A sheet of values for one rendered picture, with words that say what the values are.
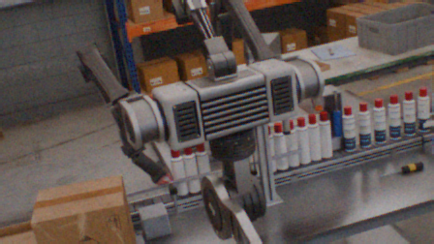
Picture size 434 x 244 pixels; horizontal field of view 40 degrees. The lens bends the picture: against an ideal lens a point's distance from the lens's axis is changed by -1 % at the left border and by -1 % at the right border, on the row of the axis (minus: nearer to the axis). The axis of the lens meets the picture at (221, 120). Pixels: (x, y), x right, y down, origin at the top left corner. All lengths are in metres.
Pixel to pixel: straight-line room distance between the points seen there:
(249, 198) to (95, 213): 0.52
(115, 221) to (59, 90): 4.86
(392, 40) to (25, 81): 3.98
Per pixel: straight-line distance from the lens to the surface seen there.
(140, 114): 1.62
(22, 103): 6.79
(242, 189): 1.78
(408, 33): 4.37
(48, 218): 2.02
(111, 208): 1.99
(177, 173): 2.44
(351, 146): 2.68
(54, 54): 6.71
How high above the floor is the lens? 2.02
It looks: 21 degrees down
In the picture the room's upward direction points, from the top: 8 degrees counter-clockwise
